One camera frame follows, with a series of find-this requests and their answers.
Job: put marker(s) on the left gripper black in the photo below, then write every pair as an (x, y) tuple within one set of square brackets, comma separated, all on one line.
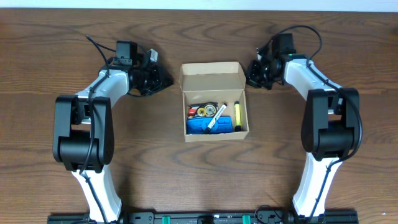
[(158, 72)]

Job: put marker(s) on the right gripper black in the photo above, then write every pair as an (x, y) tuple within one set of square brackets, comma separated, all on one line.
[(251, 76)]

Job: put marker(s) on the cardboard box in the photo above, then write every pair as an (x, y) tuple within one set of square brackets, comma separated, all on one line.
[(218, 83)]

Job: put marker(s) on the yellow highlighter pen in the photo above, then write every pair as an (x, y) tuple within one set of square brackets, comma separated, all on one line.
[(237, 115)]

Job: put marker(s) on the blue magnetic whiteboard duster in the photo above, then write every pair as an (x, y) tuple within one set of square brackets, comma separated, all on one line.
[(198, 125)]

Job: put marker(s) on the black whiteboard marker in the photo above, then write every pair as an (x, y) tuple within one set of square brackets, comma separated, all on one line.
[(215, 118)]

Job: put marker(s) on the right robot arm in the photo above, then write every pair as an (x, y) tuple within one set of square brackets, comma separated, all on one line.
[(331, 131)]

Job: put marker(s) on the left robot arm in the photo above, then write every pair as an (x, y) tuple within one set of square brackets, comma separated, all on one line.
[(83, 133)]

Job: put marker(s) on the black mounting rail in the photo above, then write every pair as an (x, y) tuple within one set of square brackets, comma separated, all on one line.
[(262, 216)]

